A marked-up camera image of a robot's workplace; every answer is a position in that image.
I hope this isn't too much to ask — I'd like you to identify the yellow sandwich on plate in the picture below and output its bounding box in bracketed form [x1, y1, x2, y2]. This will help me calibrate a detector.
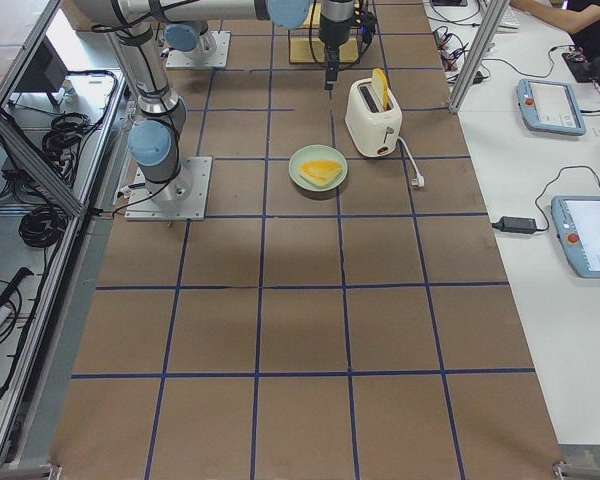
[299, 160, 342, 187]

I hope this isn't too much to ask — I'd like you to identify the person in black shirt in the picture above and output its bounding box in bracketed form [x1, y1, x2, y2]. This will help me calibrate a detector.
[509, 0, 600, 60]

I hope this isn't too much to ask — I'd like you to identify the coiled black cable lower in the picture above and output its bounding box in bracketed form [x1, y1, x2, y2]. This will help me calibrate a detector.
[18, 205, 62, 250]

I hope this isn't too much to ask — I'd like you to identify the aluminium frame rail left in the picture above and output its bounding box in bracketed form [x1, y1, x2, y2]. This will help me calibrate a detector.
[0, 106, 86, 217]

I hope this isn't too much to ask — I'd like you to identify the aluminium frame post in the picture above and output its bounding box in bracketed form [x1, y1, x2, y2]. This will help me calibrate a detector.
[448, 0, 509, 113]

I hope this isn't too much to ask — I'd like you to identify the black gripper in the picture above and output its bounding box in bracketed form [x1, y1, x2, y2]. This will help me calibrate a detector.
[319, 0, 355, 91]

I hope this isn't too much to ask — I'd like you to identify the black pendant cable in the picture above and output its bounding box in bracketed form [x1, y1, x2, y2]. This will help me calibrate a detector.
[533, 166, 600, 232]

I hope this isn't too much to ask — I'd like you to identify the light green plate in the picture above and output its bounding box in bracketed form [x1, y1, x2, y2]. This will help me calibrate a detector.
[289, 145, 348, 192]

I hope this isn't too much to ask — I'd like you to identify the coiled black cable upper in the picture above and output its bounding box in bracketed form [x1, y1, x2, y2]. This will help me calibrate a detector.
[41, 112, 104, 166]

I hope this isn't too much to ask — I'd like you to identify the lower blue teach pendant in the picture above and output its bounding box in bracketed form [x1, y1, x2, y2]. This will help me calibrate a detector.
[551, 196, 600, 279]

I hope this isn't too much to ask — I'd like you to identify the black power adapter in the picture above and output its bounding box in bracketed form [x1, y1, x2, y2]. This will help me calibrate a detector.
[491, 216, 538, 235]

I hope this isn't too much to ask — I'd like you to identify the cluster of small connectors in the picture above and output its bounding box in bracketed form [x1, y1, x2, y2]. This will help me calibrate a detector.
[432, 26, 469, 77]

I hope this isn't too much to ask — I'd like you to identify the black monitor box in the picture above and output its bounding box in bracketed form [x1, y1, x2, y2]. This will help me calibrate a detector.
[15, 36, 68, 94]

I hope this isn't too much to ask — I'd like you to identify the blue teach pendant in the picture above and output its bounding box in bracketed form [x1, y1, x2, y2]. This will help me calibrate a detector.
[551, 196, 600, 279]
[516, 79, 586, 136]

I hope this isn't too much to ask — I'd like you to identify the white toaster power cord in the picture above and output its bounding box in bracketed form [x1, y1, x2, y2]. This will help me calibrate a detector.
[396, 137, 429, 191]

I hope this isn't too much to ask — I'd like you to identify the coiled black cable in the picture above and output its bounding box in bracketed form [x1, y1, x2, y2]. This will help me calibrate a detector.
[41, 112, 104, 166]
[18, 205, 62, 250]

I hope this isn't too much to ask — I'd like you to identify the cream white toaster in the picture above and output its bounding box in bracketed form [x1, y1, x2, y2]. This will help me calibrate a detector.
[345, 78, 402, 157]

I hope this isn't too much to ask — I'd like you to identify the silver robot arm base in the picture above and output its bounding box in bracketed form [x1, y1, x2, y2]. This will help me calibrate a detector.
[165, 20, 217, 57]

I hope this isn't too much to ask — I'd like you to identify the wire rack with yellow board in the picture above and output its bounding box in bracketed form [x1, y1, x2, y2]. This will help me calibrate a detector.
[287, 1, 377, 70]

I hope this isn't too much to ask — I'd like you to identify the upper blue teach pendant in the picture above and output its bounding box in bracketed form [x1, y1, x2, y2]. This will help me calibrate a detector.
[516, 79, 586, 136]

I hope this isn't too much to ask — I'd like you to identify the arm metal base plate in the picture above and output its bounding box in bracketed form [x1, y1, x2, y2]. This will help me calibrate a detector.
[165, 25, 231, 70]
[124, 157, 213, 221]

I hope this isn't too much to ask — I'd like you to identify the yellow bread slice in toaster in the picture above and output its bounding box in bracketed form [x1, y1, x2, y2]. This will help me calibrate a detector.
[371, 68, 390, 111]

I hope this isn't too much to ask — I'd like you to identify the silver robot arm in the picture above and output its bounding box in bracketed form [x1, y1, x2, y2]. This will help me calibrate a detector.
[76, 1, 315, 201]

